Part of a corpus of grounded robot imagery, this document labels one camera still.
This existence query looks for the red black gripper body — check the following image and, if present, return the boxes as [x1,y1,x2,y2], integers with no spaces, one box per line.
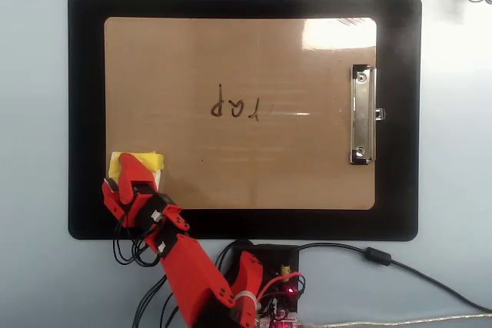
[121,181,181,230]

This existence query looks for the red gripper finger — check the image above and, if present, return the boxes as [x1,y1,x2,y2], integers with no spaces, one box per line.
[116,152,159,204]
[101,177,127,226]

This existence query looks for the yellow white sponge with knob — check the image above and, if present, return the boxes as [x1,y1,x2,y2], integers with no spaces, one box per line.
[108,150,166,191]

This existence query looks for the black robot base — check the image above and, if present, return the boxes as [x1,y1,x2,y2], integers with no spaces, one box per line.
[224,242,301,328]

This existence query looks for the lit controller circuit board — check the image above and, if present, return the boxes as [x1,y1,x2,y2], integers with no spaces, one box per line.
[256,281,305,328]

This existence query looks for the black rubber mat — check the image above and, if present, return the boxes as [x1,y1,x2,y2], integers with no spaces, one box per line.
[67,0,423,242]

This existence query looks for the white zip tie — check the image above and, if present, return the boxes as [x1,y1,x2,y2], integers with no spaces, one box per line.
[234,292,259,308]

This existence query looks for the brown clipboard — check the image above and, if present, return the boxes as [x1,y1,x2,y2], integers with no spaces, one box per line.
[103,16,377,210]

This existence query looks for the silver metal clipboard clip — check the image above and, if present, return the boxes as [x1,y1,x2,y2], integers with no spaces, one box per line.
[348,64,387,166]

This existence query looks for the black arm wires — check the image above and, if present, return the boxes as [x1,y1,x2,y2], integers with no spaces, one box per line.
[111,222,184,328]

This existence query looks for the pink red wire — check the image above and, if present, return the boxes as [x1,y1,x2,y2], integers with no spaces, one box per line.
[256,271,305,303]

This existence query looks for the black power cable with ferrite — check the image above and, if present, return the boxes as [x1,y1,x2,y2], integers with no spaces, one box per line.
[298,242,492,313]

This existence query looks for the silver braided USB cable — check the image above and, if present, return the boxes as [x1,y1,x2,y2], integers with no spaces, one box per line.
[299,313,492,328]

